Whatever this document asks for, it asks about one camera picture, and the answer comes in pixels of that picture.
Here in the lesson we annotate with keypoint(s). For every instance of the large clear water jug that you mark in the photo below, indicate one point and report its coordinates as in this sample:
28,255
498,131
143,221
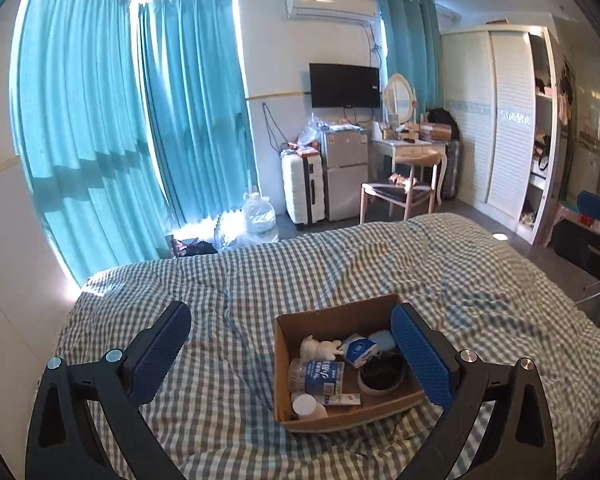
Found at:
259,220

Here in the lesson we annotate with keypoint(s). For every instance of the round tape roll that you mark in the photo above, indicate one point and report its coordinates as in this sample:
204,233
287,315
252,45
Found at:
381,375

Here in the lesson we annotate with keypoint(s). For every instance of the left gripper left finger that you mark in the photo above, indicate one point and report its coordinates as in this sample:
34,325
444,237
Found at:
63,441

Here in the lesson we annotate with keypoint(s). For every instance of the white air conditioner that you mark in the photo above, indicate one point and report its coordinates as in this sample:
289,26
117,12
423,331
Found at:
358,11

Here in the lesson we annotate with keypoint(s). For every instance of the blue Vinda tissue pack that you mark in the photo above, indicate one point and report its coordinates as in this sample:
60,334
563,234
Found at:
357,350

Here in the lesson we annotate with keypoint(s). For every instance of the teal right curtain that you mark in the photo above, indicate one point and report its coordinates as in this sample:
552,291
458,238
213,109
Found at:
413,42

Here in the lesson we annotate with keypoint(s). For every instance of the white tube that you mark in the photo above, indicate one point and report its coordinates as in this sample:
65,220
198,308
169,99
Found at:
339,399

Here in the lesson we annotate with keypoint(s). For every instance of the white plush toy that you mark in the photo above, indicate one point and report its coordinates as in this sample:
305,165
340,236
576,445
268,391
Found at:
312,349

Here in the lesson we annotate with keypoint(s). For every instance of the pale blue oval object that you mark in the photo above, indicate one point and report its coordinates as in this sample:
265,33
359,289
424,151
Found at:
383,340

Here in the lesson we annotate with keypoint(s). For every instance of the brown cardboard box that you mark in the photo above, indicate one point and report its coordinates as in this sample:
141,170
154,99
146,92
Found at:
336,323

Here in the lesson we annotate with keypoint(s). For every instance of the white louvered wardrobe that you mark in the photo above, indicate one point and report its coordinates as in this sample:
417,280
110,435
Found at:
500,84

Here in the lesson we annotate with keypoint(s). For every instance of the white plastic bottle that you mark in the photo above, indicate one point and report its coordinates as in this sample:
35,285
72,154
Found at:
306,407

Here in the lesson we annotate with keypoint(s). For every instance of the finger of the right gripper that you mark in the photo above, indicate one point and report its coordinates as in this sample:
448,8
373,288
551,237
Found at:
589,205
579,245

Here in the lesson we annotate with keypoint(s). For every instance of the black wall television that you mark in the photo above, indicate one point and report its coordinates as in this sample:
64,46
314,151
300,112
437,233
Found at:
344,86

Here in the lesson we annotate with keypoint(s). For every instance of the teal window curtain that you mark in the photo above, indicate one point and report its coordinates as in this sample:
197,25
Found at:
130,121

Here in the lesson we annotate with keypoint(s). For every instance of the oval vanity mirror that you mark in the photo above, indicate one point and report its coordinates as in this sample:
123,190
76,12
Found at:
399,100

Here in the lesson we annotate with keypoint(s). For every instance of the water bottle blue label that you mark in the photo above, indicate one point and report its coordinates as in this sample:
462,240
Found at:
316,377

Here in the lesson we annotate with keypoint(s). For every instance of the white dressing table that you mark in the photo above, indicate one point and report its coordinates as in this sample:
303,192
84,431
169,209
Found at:
396,149

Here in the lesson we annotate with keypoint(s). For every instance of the white suitcase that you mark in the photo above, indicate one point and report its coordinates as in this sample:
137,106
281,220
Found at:
303,184

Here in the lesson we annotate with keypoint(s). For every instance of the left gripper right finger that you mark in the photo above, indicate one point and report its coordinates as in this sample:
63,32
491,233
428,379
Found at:
518,442

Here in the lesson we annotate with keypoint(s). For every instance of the wooden chair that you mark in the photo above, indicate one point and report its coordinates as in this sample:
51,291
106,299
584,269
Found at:
407,192

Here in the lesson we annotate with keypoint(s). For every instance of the grey checked bed quilt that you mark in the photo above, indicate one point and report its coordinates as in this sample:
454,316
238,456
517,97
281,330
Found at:
214,413

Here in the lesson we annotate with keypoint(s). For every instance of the small silver refrigerator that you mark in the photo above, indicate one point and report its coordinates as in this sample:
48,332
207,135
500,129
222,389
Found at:
345,160

